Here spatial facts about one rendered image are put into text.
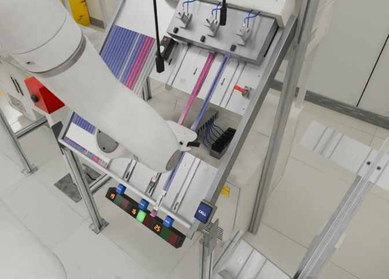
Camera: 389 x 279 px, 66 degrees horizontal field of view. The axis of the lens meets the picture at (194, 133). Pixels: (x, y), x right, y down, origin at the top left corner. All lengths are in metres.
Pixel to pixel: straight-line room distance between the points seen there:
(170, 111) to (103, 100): 1.06
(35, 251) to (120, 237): 1.33
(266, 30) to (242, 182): 0.58
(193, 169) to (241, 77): 0.33
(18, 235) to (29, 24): 0.28
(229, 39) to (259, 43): 0.10
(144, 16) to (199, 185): 0.67
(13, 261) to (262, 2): 0.84
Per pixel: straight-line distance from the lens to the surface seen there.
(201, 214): 0.90
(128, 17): 1.28
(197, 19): 1.02
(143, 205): 1.04
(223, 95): 0.95
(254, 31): 0.94
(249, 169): 1.25
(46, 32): 0.40
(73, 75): 0.43
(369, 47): 2.54
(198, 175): 0.95
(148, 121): 0.50
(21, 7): 0.38
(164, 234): 1.03
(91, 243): 1.84
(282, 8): 0.93
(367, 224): 2.07
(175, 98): 1.62
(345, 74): 2.65
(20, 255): 0.50
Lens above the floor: 1.55
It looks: 42 degrees down
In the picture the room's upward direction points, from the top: straight up
